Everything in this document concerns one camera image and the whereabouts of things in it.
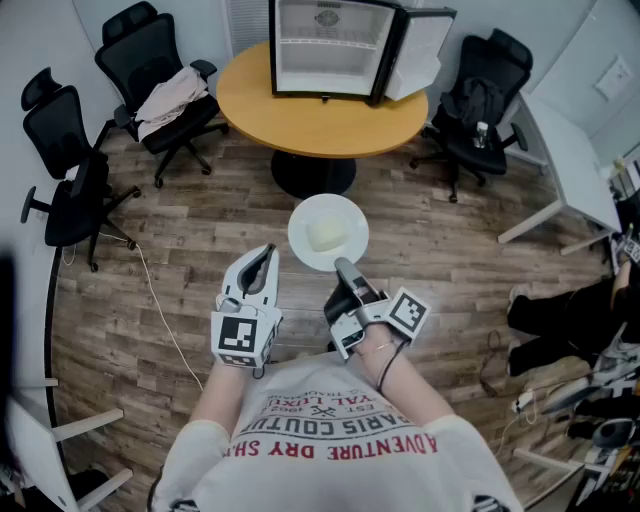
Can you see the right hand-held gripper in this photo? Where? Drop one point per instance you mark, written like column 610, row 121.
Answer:
column 407, row 311

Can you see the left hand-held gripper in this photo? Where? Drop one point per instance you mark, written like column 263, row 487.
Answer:
column 239, row 334

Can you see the pale yellow food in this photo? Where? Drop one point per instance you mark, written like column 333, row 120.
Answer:
column 327, row 234

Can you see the white plate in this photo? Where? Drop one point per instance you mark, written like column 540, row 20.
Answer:
column 310, row 210

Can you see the black mini fridge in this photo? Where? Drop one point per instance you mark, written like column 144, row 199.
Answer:
column 327, row 45

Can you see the person's left forearm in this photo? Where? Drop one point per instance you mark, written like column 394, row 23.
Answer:
column 220, row 395

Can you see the person's right forearm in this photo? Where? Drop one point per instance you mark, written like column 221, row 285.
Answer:
column 410, row 385

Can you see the round wooden table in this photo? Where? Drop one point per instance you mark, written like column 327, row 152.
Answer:
column 320, row 125

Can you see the white printed t-shirt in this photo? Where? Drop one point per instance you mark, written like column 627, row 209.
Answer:
column 340, row 475

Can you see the pale pink cloth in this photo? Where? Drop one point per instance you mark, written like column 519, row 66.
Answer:
column 167, row 105

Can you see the clear drink bottle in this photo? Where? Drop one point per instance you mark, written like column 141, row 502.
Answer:
column 481, row 136

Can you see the white power strip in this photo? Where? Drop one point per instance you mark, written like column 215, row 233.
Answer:
column 526, row 401

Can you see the black jacket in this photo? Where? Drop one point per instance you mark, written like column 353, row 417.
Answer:
column 475, row 100

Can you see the black office chair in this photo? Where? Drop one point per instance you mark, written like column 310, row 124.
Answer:
column 492, row 55
column 137, row 55
column 60, row 135

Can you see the white desk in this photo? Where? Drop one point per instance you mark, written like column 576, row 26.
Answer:
column 575, row 165
column 30, row 450

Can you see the white wall paper sheet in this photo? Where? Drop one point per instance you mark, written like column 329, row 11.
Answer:
column 614, row 79

